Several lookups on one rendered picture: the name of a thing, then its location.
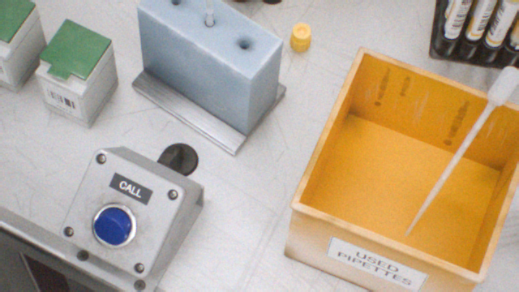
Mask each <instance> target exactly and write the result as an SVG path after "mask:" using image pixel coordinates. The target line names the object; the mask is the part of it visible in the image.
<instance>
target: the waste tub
mask: <svg viewBox="0 0 519 292"><path fill-rule="evenodd" d="M487 102H489V99H487V93H485V92H481V91H479V90H477V89H475V88H472V87H470V86H468V85H465V84H462V83H458V82H456V81H454V80H451V79H448V78H444V77H442V76H440V75H437V74H434V73H431V72H429V71H427V70H424V69H422V68H420V67H416V66H413V65H410V64H409V63H406V62H403V61H399V60H396V59H395V58H391V57H389V56H386V55H384V54H382V53H379V52H377V51H374V50H372V49H368V48H365V47H363V46H360V47H359V49H358V52H357V55H356V57H354V60H353V62H352V64H351V66H350V70H349V72H348V74H347V76H346V78H345V82H344V83H343V86H342V88H341V91H340V92H339V93H338V95H337V99H336V100H335V103H334V106H333V108H332V110H331V113H330V115H329V116H328V121H327V122H326V124H325V127H324V128H323V130H322V131H321V134H320V137H319V139H318V142H317V144H316V146H315V149H314V152H313V153H312V156H311V159H310V160H309V161H308V163H307V166H306V169H305V171H304V173H303V175H302V178H301V180H300V182H299V185H298V188H297V190H296V192H295V194H294V197H292V200H291V202H290V208H292V213H291V217H290V225H289V229H288V234H287V239H286V243H285V251H284V256H286V257H289V258H290V259H294V260H297V261H299V262H301V263H304V264H307V265H310V266H312V268H316V269H318V270H320V271H322V272H325V273H328V274H331V275H333V276H335V277H339V278H341V279H343V280H346V281H349V282H350V283H351V284H354V285H356V286H360V287H362V288H364V289H366V290H370V291H373V292H471V291H473V290H474V288H475V287H476V285H477V284H483V283H484V280H485V276H486V274H487V273H488V270H489V268H490V265H491V260H492V257H493V255H494V253H495V249H496V245H497V243H498V240H499V237H500V234H501V231H503V228H504V223H505V221H506V219H507V216H508V211H509V209H510V206H511V203H512V201H513V197H514V194H515V191H517V187H518V185H519V105H518V104H515V103H513V102H511V101H507V102H506V103H505V104H503V105H502V106H500V107H498V106H497V107H496V108H495V109H494V110H493V111H492V112H491V114H490V116H489V117H487V119H486V122H485V123H484V124H483V126H482V128H481V129H480V131H479V132H478V134H477V135H476V137H475V139H473V141H472V142H471V144H470V146H469V147H468V148H467V149H466V151H465V154H464V156H463V157H462V159H460V160H459V162H458V163H457V165H456V166H455V169H454V170H453V172H452V173H451V174H450V176H449V177H448V180H447V181H445V182H444V185H443V186H442V188H441V189H440V191H439V193H438V194H437V196H436V197H435V198H434V199H433V202H432V203H430V205H429V206H428V208H427V209H426V211H425V212H424V214H423V215H422V217H421V218H420V219H419V221H418V222H416V224H415V225H414V227H413V229H412V230H411V231H410V234H409V235H408V237H406V236H405V234H406V231H407V230H408V229H409V227H410V225H411V224H412V222H413V220H414V219H415V216H416V214H418V212H419V210H420V209H421V207H422V206H423V204H424V202H425V201H426V198H427V197H428V195H429V193H430V192H431V191H432V189H433V188H434V186H435V184H436V183H437V181H438V180H439V178H440V176H441V175H442V173H443V172H444V170H445V169H447V166H448V164H449V163H450V161H451V160H452V159H453V157H454V156H455V154H456V152H457V150H458V149H459V147H460V146H461V145H462V143H463V142H464V141H465V139H466V137H467V135H468V134H469V132H470V130H471V129H472V127H473V125H475V124H476V122H477V121H478V119H479V117H480V116H481V114H482V112H483V111H484V110H485V108H486V106H487Z"/></svg>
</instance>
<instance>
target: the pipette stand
mask: <svg viewBox="0 0 519 292"><path fill-rule="evenodd" d="M137 13H138V21H139V37H140V45H141V54H142V61H143V70H142V71H141V72H140V74H139V75H138V76H137V77H136V78H135V80H134V81H133V82H132V87H133V89H135V90H136V91H138V92H140V93H141V94H143V95H144V96H146V97H148V98H149V99H151V100H152V101H153V102H154V103H156V104H157V105H159V106H160V107H161V108H164V109H165V110H167V111H169V112H170V113H171V114H173V115H174V116H176V117H177V118H178V119H180V120H182V121H183V122H185V123H186V124H187V125H189V126H190V127H192V128H194V129H195V130H197V131H199V132H200V133H202V135H204V136H205V137H207V138H208V139H210V140H212V141H213V142H215V143H216V144H218V145H220V146H221V147H223V148H224V149H225V150H227V152H230V153H231V154H233V155H234V156H235V155H236V154H237V152H238V150H239V149H240V148H241V147H242V146H243V145H244V144H245V143H246V142H247V141H248V139H249V138H250V137H251V134H252V133H253V132H254V131H255V129H256V128H257V127H258V125H260V124H261V123H262V121H263V120H265V117H266V116H267V115H268V114H269V112H270V111H271V110H272V108H273V107H274V106H275V105H276V104H277V103H278V102H279V100H280V99H281V98H282V97H283V95H284V94H285V93H286V86H284V85H283V84H282V83H281V82H279V75H280V69H281V56H282V49H283V42H284V41H283V40H282V39H281V38H280V37H278V36H277V35H275V34H273V33H272V32H270V31H269V30H267V29H266V28H264V27H262V26H261V25H258V24H257V23H255V22H254V21H252V20H251V19H250V18H248V17H247V16H245V15H243V14H241V13H240V12H238V11H236V10H235V9H234V8H232V7H231V6H227V5H226V4H225V3H224V2H223V1H222V0H214V20H213V22H214V25H213V27H207V26H206V0H141V1H140V3H139V5H138V6H137Z"/></svg>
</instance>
